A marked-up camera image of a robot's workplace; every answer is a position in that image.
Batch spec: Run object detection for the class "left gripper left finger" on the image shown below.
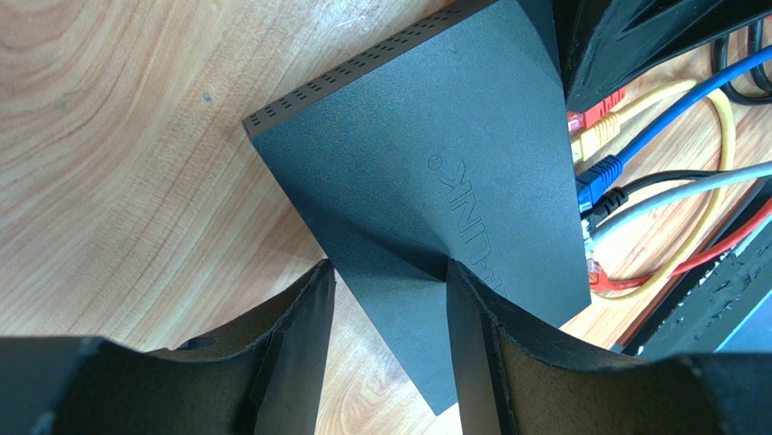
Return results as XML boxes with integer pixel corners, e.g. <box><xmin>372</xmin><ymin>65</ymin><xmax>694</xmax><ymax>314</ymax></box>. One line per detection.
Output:
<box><xmin>1</xmin><ymin>260</ymin><xmax>336</xmax><ymax>434</ymax></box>

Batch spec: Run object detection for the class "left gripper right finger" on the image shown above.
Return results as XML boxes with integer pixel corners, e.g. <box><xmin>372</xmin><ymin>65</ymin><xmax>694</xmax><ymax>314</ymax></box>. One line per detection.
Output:
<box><xmin>447</xmin><ymin>260</ymin><xmax>771</xmax><ymax>434</ymax></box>

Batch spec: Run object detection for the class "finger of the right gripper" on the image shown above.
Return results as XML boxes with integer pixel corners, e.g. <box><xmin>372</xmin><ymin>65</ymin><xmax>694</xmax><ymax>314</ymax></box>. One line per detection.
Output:
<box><xmin>552</xmin><ymin>0</ymin><xmax>771</xmax><ymax>112</ymax></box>

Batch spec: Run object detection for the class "black network switch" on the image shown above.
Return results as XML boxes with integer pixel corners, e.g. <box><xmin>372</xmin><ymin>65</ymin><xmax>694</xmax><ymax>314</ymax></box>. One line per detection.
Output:
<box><xmin>243</xmin><ymin>1</ymin><xmax>590</xmax><ymax>414</ymax></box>

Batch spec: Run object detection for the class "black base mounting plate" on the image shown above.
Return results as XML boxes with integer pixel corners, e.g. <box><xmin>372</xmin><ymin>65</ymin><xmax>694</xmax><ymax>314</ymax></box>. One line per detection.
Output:
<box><xmin>611</xmin><ymin>217</ymin><xmax>771</xmax><ymax>360</ymax></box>

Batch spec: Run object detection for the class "red ethernet cable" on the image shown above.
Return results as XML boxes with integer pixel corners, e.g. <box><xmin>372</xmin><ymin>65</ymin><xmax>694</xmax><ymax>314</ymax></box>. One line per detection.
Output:
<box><xmin>565</xmin><ymin>87</ymin><xmax>629</xmax><ymax>135</ymax></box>
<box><xmin>585</xmin><ymin>198</ymin><xmax>772</xmax><ymax>291</ymax></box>

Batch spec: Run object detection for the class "blue ethernet cable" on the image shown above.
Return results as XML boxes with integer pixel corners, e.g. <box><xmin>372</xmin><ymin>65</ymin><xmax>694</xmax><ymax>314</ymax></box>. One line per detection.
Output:
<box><xmin>575</xmin><ymin>44</ymin><xmax>772</xmax><ymax>212</ymax></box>

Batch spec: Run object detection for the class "black ethernet cable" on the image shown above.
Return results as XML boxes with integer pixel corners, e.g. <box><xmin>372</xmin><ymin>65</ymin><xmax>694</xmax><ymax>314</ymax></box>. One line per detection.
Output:
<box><xmin>587</xmin><ymin>170</ymin><xmax>725</xmax><ymax>227</ymax></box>

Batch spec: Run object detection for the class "grey ethernet cable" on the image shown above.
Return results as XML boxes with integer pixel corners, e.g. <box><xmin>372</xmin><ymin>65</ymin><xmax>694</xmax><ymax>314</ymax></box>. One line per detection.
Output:
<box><xmin>584</xmin><ymin>161</ymin><xmax>772</xmax><ymax>255</ymax></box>

